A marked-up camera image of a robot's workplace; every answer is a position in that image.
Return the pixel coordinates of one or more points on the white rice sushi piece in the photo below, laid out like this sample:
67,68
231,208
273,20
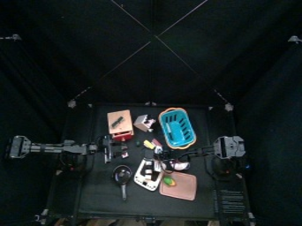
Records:
158,151
148,171

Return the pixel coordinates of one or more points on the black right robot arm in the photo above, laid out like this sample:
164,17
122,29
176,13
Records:
230,147

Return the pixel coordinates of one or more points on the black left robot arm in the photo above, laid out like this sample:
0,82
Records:
51,148

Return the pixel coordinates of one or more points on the red white sushi piece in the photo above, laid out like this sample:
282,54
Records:
124,155

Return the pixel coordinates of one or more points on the pink sushi piece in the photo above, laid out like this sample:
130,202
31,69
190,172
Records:
156,142

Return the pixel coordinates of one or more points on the yellow sushi piece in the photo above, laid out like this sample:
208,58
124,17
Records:
148,144

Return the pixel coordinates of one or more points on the white speckled sushi block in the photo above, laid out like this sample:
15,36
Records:
142,123

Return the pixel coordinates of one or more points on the white sushi boat tray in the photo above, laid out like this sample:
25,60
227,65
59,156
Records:
142,180

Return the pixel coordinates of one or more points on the white toy bowl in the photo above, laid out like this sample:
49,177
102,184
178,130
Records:
180,167

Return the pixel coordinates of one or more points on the small green toy piece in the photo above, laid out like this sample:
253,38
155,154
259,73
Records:
138,143

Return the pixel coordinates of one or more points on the red box wooden top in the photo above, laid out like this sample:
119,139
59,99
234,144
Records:
122,130

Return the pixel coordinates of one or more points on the teal basket orange rim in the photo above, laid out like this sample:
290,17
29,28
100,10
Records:
176,128

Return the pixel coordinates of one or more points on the black pan lid grey knob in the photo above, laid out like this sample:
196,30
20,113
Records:
122,174

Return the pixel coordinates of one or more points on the toy corn green husk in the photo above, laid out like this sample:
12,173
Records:
168,181

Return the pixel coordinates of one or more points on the pink cutting board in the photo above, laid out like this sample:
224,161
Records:
183,189

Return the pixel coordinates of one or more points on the small black frying pan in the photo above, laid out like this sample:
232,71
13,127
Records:
123,189

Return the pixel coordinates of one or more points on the silver frame corner bracket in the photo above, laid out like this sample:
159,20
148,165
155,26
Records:
72,103
228,106

